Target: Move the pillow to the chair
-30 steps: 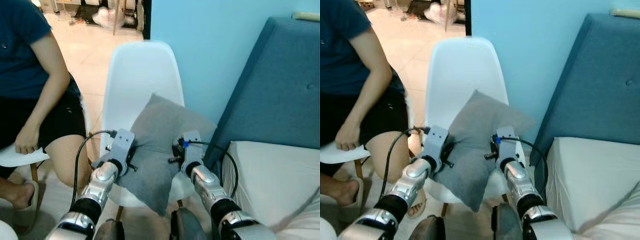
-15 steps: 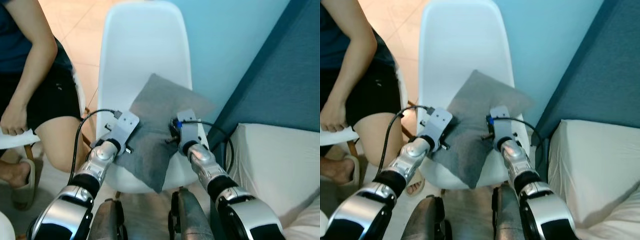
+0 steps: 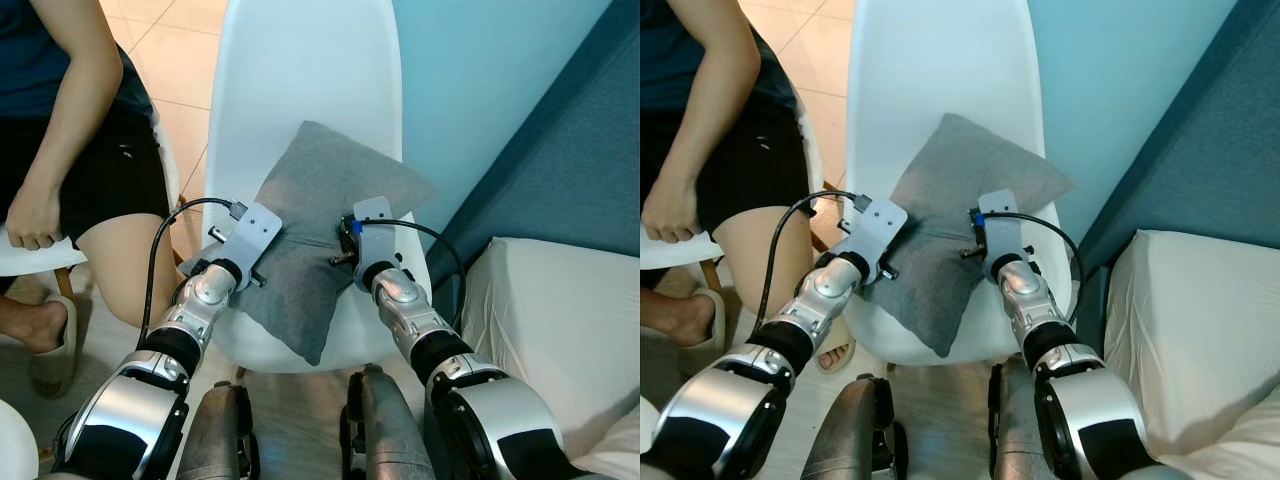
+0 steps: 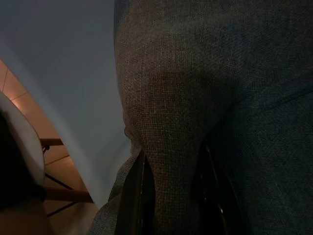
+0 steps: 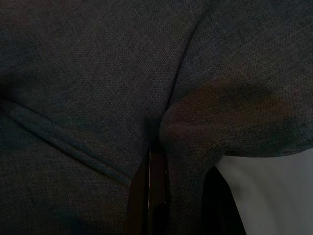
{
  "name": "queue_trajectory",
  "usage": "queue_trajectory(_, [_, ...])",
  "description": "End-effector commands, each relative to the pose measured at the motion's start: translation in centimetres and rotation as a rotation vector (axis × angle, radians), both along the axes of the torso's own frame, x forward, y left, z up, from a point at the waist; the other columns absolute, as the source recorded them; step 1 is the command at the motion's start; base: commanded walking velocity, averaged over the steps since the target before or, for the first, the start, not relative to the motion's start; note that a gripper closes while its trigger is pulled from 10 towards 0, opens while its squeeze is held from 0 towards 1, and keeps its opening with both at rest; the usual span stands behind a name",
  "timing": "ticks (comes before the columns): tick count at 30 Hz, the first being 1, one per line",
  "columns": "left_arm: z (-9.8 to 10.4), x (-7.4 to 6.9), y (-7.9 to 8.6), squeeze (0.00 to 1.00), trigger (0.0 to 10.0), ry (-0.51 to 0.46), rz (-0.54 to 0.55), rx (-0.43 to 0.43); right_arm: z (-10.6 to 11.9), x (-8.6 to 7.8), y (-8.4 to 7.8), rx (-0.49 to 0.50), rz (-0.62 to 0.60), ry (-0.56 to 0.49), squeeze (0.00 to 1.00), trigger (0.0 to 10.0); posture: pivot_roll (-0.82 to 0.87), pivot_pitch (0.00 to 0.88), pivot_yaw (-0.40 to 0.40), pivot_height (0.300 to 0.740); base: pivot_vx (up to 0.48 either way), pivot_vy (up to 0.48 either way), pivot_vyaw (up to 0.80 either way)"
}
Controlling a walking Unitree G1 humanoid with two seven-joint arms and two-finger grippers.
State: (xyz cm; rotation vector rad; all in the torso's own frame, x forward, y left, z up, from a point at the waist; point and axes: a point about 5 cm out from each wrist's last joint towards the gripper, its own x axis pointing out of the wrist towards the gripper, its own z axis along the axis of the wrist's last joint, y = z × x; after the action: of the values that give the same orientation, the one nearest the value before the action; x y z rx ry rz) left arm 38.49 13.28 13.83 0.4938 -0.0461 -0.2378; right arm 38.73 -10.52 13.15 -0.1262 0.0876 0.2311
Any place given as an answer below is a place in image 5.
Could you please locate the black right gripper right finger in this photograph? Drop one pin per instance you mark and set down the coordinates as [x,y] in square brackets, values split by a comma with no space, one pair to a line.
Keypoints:
[220,210]

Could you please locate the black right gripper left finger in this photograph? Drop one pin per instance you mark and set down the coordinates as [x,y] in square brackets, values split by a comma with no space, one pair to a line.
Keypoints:
[151,195]

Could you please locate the grey fabric pillow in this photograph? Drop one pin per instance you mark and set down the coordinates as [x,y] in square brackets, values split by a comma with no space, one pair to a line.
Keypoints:
[97,73]

